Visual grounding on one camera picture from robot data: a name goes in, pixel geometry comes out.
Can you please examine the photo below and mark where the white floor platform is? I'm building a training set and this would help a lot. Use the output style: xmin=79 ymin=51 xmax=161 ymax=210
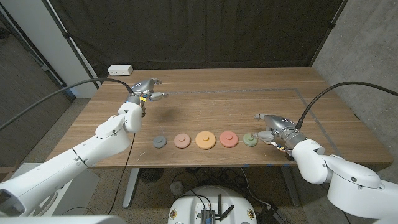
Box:
xmin=14 ymin=163 xmax=100 ymax=215

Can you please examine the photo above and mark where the dusty pink toy disc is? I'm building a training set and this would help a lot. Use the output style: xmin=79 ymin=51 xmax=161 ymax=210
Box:
xmin=174 ymin=133 xmax=192 ymax=149

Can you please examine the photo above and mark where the black backdrop stand pole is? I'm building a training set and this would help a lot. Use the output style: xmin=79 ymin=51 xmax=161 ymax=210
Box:
xmin=41 ymin=0 xmax=103 ymax=90
xmin=308 ymin=0 xmax=349 ymax=68

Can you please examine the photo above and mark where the black backdrop curtain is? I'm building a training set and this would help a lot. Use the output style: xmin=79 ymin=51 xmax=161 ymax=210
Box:
xmin=48 ymin=0 xmax=346 ymax=84

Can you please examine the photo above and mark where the small black floor fan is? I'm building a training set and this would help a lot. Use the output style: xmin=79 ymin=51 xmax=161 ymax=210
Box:
xmin=139 ymin=167 xmax=164 ymax=184

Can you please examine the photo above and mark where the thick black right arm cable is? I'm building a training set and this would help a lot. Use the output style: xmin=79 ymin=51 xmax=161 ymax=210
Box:
xmin=295 ymin=81 xmax=398 ymax=130

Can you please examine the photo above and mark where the black power adapter box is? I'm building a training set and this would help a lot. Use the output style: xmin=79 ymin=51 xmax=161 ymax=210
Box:
xmin=256 ymin=205 xmax=289 ymax=224

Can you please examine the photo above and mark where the white power strip box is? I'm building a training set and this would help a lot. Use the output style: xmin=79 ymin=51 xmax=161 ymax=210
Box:
xmin=107 ymin=64 xmax=134 ymax=77

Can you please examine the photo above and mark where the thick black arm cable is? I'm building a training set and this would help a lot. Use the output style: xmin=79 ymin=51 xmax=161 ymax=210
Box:
xmin=0 ymin=78 xmax=135 ymax=131
xmin=295 ymin=81 xmax=398 ymax=130

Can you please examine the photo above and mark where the grey router with black antennas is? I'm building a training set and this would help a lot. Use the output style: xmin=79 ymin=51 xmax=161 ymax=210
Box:
xmin=200 ymin=194 xmax=235 ymax=224

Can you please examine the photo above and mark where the grey table leg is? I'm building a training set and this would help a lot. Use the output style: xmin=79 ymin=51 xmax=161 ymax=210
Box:
xmin=279 ymin=166 xmax=301 ymax=208

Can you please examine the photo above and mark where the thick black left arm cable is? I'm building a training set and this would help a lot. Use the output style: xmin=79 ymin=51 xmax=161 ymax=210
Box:
xmin=0 ymin=78 xmax=135 ymax=131

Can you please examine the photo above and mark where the green toy disc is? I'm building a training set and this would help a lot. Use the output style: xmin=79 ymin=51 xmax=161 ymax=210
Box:
xmin=243 ymin=133 xmax=259 ymax=147

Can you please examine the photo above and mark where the thin black left wrist cable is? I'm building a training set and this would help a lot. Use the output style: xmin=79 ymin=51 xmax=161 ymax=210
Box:
xmin=60 ymin=133 xmax=136 ymax=216

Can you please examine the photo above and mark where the round grey floor object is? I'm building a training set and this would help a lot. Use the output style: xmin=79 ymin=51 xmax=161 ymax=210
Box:
xmin=170 ymin=181 xmax=185 ymax=196

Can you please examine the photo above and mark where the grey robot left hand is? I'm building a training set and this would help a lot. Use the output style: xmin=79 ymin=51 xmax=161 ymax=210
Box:
xmin=126 ymin=78 xmax=169 ymax=108

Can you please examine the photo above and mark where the white table leg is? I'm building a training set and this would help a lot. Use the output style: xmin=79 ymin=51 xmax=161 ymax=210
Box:
xmin=123 ymin=167 xmax=141 ymax=208

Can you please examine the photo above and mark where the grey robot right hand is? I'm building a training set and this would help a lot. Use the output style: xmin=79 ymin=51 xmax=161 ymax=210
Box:
xmin=253 ymin=113 xmax=307 ymax=153

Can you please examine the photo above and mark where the orange toy disc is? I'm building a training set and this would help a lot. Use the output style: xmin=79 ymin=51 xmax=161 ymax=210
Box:
xmin=195 ymin=130 xmax=217 ymax=151

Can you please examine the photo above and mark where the coral red toy disc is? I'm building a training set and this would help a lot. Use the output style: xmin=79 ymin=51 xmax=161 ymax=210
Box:
xmin=219 ymin=130 xmax=239 ymax=149

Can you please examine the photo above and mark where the white robot torso edge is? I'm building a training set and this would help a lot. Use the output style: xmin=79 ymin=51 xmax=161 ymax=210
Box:
xmin=0 ymin=215 xmax=127 ymax=224

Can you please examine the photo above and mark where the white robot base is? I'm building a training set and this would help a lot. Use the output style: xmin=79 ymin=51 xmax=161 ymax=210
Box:
xmin=167 ymin=185 xmax=258 ymax=224

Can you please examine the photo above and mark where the grey tape outline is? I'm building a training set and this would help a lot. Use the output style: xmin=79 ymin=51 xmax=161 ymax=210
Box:
xmin=93 ymin=88 xmax=348 ymax=167

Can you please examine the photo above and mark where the grey toy disc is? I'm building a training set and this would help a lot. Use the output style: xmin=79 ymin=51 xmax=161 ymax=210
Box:
xmin=152 ymin=135 xmax=168 ymax=149

